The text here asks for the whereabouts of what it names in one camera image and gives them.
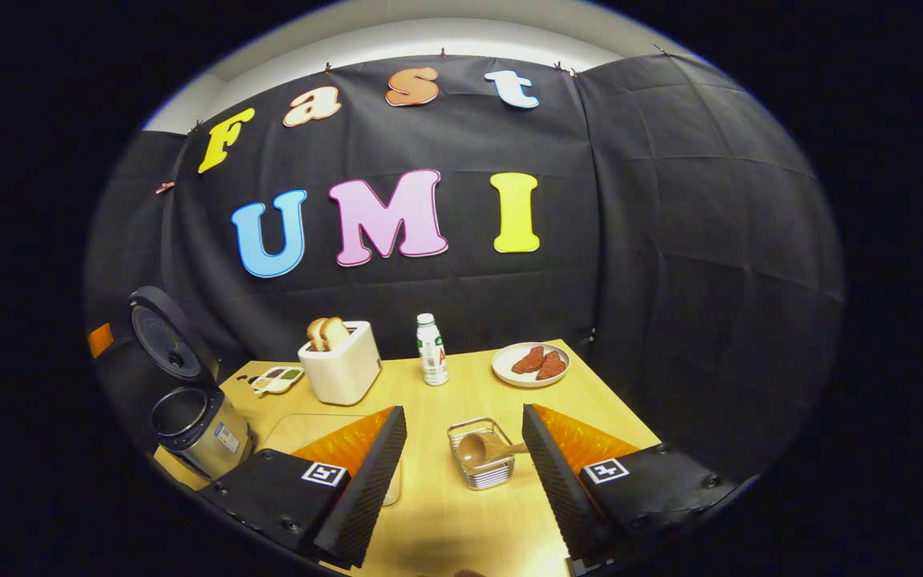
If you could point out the dark grey rice cooker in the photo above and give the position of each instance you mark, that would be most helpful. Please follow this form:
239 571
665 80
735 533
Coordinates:
205 437

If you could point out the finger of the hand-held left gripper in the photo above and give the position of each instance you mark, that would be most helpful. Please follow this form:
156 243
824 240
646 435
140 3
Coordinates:
100 340

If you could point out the red meat slice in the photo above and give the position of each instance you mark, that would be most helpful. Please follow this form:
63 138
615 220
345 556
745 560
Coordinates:
527 361
552 366

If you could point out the clear plastic container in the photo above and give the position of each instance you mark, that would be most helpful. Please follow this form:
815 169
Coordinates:
301 433

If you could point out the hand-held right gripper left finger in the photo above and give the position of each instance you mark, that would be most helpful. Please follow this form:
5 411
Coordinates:
369 497

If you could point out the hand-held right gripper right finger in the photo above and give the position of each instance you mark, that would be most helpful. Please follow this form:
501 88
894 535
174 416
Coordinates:
558 489

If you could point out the white divided condiment dish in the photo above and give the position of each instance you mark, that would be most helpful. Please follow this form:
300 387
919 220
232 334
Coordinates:
277 378

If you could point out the black backdrop cloth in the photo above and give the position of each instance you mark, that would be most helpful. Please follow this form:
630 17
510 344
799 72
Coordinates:
670 240

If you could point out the wooden spoon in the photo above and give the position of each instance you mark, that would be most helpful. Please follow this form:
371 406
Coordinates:
477 450

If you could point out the toasted bread slice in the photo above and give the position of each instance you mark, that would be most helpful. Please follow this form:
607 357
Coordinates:
315 332
336 330

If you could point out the white drink bottle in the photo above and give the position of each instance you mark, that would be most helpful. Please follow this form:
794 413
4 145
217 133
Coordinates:
432 353

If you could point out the white round plate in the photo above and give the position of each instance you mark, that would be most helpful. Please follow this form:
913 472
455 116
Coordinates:
505 375

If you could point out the white toaster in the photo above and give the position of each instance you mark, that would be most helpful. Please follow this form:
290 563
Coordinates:
345 373

